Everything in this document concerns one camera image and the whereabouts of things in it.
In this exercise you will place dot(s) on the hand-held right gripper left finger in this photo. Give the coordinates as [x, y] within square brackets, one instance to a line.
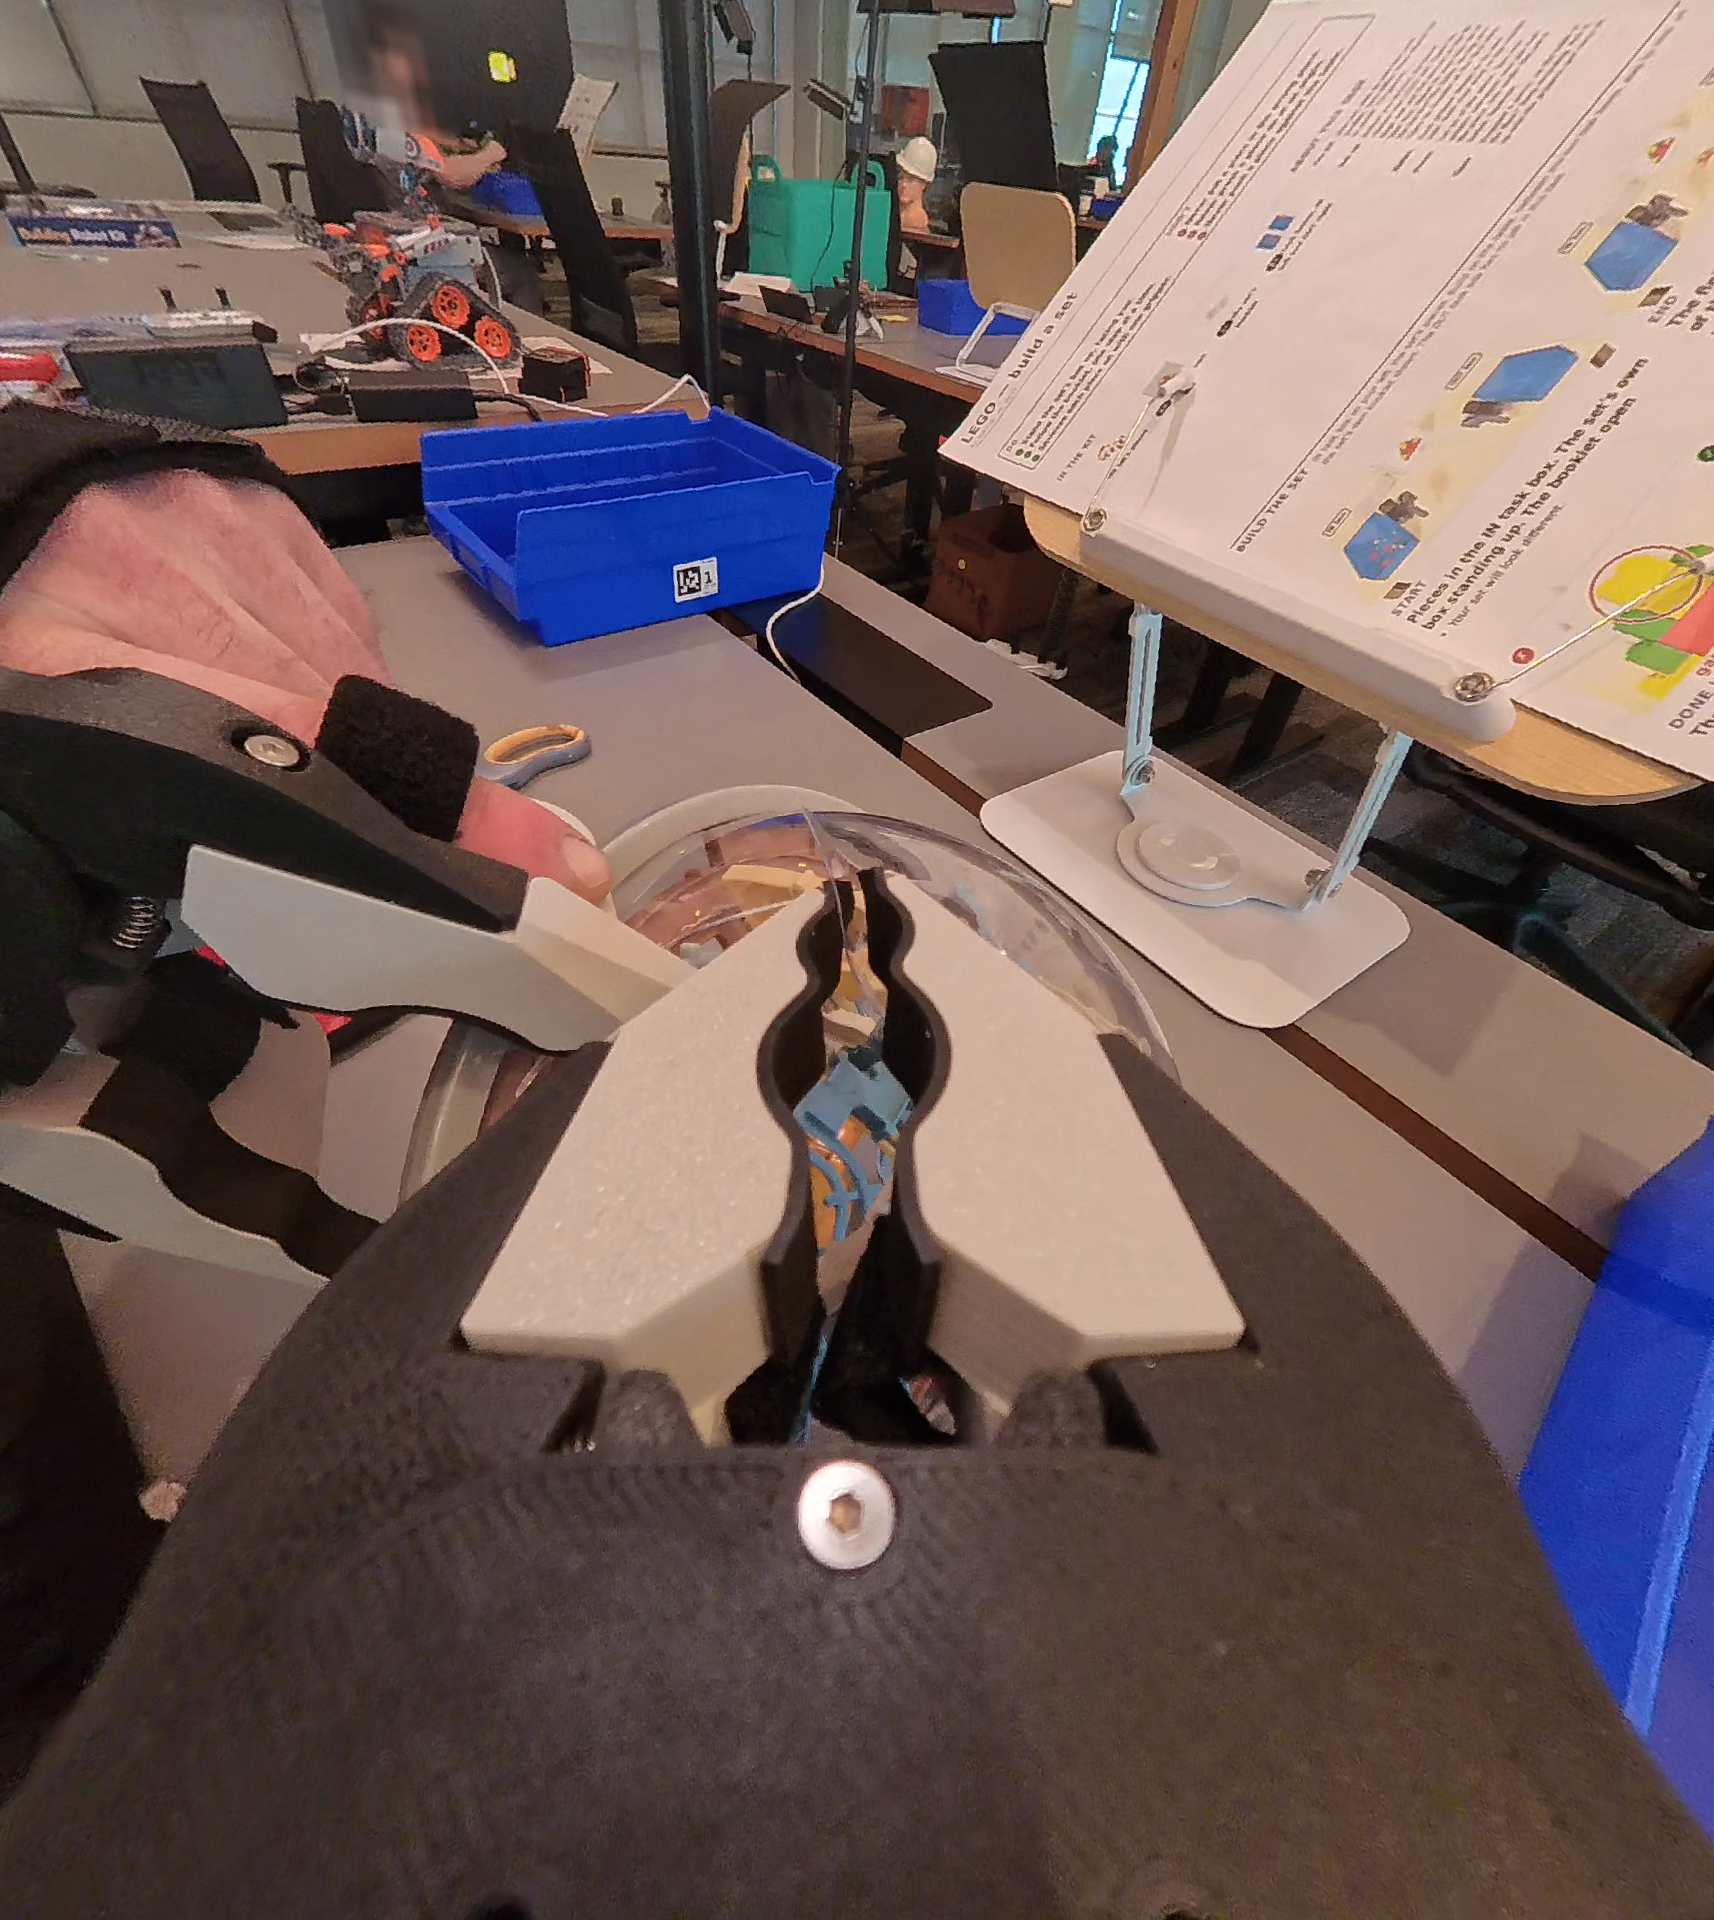
[651, 1200]

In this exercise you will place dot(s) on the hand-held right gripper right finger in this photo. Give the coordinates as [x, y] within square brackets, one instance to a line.
[1069, 1233]

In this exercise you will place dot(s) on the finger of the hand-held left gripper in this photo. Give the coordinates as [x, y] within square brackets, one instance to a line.
[48, 1164]
[406, 946]

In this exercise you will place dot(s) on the clear maze ball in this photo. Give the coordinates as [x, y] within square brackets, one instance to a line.
[692, 870]

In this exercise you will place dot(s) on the person's left forearm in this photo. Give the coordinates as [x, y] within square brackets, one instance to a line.
[21, 497]

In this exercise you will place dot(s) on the person's left hand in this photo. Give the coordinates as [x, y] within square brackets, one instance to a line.
[183, 586]

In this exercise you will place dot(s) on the blue labelled storage bin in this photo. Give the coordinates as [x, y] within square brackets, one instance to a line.
[604, 512]

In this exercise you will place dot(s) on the brown cardboard box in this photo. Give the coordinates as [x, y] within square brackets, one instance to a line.
[1001, 575]

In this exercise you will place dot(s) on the toy robot orange wheels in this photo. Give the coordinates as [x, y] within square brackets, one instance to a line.
[436, 285]

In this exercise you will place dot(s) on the black office chair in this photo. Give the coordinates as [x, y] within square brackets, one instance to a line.
[340, 165]
[203, 133]
[579, 226]

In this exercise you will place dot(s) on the black vertical pole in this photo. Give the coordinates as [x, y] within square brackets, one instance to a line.
[685, 215]

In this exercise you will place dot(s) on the green storage bin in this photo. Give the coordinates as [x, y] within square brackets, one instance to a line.
[817, 226]

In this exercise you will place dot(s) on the small blue bin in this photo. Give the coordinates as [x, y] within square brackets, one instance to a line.
[947, 304]

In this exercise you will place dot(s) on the printed instruction sheet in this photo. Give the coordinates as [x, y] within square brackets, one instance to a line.
[1459, 273]

